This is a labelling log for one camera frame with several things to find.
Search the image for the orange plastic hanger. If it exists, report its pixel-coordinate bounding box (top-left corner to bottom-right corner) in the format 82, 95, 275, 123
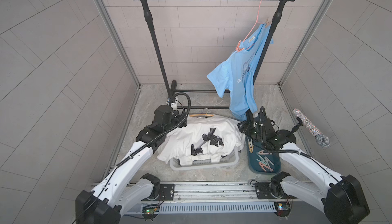
189, 114, 214, 118

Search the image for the white t-shirt black print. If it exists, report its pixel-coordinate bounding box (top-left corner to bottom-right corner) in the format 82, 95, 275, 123
157, 115, 246, 166

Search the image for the light blue t-shirt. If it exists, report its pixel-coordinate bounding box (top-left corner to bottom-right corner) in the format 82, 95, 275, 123
207, 24, 271, 121

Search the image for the pink clothespin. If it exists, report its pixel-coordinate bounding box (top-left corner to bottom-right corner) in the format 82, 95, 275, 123
235, 40, 244, 52

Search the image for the beige clothespin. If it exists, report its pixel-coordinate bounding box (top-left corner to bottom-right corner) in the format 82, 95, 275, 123
264, 20, 272, 28

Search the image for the pink wire hanger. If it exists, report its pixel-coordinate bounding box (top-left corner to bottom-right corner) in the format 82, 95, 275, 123
235, 0, 267, 51

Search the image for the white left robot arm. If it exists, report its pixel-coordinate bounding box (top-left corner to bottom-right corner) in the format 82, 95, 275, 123
74, 92, 191, 224

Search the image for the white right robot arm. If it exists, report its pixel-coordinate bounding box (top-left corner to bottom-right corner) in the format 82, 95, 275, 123
237, 107, 370, 224

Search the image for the teal clothespin tray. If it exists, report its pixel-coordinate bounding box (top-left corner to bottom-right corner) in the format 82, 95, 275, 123
246, 137, 282, 175

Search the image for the black clothes rack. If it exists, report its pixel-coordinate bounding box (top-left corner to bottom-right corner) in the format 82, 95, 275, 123
130, 0, 298, 126

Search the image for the white laundry basket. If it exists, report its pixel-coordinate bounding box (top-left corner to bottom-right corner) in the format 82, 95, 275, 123
169, 147, 239, 171

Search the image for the glitter microphone on stand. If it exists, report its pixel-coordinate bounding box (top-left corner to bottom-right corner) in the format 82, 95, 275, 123
292, 109, 331, 147

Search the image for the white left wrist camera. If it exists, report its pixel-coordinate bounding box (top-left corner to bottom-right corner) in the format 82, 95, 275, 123
166, 98, 179, 110

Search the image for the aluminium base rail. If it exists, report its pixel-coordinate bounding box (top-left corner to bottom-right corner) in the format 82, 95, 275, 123
82, 179, 337, 215

